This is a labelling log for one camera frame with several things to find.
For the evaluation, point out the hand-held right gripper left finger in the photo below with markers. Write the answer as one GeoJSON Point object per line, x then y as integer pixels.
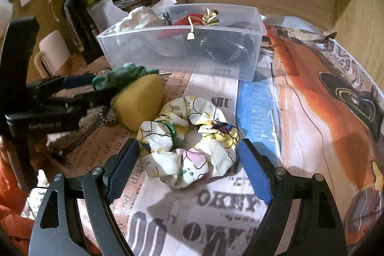
{"type": "Point", "coordinates": [120, 172]}

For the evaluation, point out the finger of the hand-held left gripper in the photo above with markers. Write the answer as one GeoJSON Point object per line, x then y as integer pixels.
{"type": "Point", "coordinates": [93, 100]}
{"type": "Point", "coordinates": [78, 82]}

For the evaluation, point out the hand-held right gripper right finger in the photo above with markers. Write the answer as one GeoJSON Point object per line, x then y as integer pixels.
{"type": "Point", "coordinates": [255, 172]}

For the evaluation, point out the green scrunchie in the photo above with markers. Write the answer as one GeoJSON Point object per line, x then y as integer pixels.
{"type": "Point", "coordinates": [120, 76]}

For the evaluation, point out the white patterned scrunchie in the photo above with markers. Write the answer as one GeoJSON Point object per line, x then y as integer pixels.
{"type": "Point", "coordinates": [192, 160]}

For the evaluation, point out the clear plastic box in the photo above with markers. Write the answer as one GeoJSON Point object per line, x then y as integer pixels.
{"type": "Point", "coordinates": [180, 58]}

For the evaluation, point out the cream chair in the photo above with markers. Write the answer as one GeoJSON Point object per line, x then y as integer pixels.
{"type": "Point", "coordinates": [52, 46]}

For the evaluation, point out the dark glass bottle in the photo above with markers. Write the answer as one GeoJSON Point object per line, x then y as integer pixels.
{"type": "Point", "coordinates": [76, 19]}

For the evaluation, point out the white paper sheet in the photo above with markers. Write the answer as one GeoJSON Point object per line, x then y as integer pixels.
{"type": "Point", "coordinates": [102, 11]}

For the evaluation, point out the newspaper print cloth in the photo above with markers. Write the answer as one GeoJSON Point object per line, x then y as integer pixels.
{"type": "Point", "coordinates": [315, 112]}

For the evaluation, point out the red hair accessory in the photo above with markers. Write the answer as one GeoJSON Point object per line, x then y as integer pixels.
{"type": "Point", "coordinates": [180, 23]}

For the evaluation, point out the person's orange clothing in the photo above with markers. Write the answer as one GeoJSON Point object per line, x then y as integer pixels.
{"type": "Point", "coordinates": [12, 214]}

